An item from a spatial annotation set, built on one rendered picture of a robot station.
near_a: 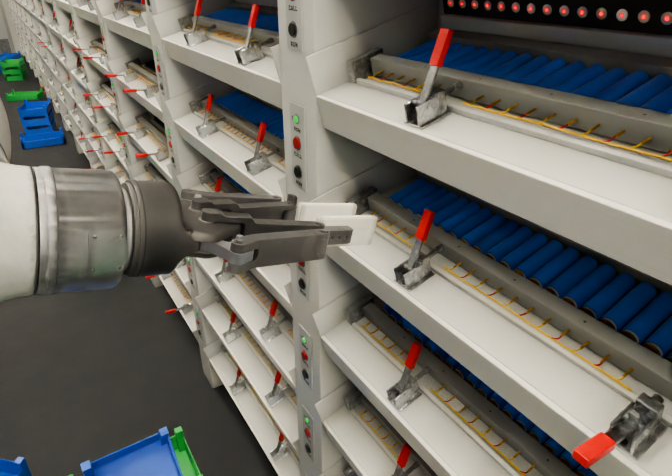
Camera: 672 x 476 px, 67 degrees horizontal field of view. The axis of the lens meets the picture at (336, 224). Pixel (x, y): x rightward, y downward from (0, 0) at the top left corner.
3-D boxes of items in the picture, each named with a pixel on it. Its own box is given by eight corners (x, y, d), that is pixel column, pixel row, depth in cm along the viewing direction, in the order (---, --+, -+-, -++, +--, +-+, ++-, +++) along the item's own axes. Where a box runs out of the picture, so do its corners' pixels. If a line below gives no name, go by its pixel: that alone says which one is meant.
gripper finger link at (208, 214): (200, 206, 41) (203, 212, 40) (323, 213, 46) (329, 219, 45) (194, 250, 42) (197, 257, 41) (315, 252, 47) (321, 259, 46)
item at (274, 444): (307, 523, 117) (290, 493, 109) (213, 367, 162) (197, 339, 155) (375, 467, 124) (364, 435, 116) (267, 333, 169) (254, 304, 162)
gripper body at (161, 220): (105, 250, 43) (210, 245, 48) (129, 299, 37) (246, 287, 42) (111, 165, 40) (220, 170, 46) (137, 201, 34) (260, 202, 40)
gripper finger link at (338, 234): (302, 225, 45) (320, 239, 43) (347, 224, 48) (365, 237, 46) (299, 241, 46) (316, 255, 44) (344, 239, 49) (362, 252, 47)
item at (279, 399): (304, 467, 108) (286, 431, 100) (206, 319, 154) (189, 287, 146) (378, 410, 115) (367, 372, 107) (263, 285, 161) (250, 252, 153)
